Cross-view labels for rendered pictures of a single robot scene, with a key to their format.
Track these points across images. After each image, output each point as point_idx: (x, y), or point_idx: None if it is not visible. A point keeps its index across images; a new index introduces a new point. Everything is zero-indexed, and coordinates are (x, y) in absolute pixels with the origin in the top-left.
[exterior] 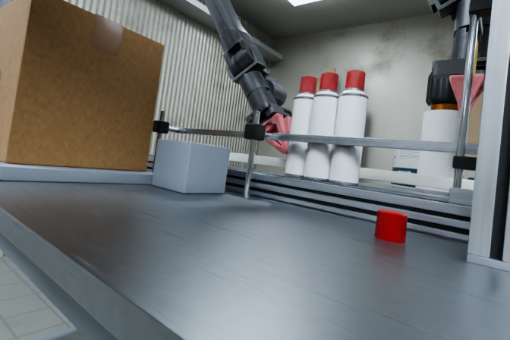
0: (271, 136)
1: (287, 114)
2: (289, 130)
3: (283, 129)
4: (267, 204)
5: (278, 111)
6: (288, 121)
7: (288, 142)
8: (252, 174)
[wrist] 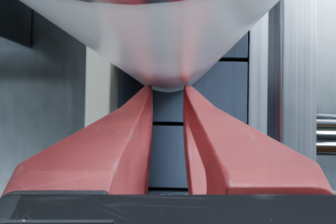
0: (324, 119)
1: (85, 206)
2: (133, 118)
3: (221, 117)
4: (317, 44)
5: (305, 219)
6: (124, 151)
7: (148, 111)
8: (329, 116)
